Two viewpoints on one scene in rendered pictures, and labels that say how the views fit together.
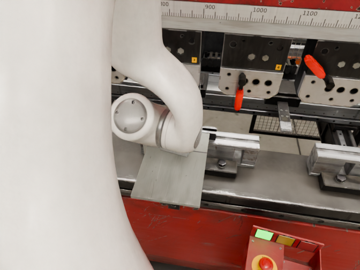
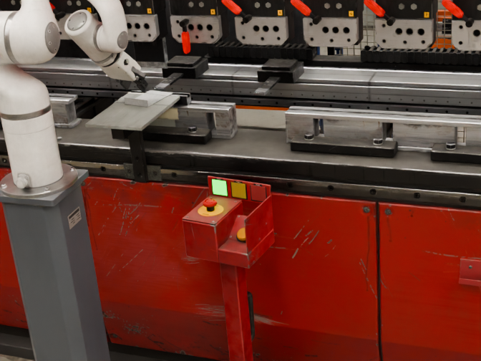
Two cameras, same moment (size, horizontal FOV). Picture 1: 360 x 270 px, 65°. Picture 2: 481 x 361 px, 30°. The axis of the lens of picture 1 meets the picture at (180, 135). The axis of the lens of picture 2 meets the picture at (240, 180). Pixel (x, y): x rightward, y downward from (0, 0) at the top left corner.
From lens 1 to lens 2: 204 cm
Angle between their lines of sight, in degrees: 23
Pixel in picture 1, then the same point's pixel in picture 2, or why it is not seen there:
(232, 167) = (202, 132)
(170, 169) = (127, 112)
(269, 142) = not seen: hidden behind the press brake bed
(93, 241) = not seen: outside the picture
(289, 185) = (259, 148)
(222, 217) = (194, 196)
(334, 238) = (316, 215)
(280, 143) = not seen: hidden behind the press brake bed
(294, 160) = (280, 135)
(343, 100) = (272, 39)
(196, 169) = (151, 112)
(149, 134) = (88, 33)
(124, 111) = (74, 18)
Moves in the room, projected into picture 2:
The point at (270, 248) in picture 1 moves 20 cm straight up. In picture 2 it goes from (225, 201) to (218, 135)
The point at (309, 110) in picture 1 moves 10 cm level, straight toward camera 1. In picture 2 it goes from (318, 93) to (298, 102)
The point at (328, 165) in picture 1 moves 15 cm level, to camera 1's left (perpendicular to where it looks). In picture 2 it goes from (299, 125) to (248, 126)
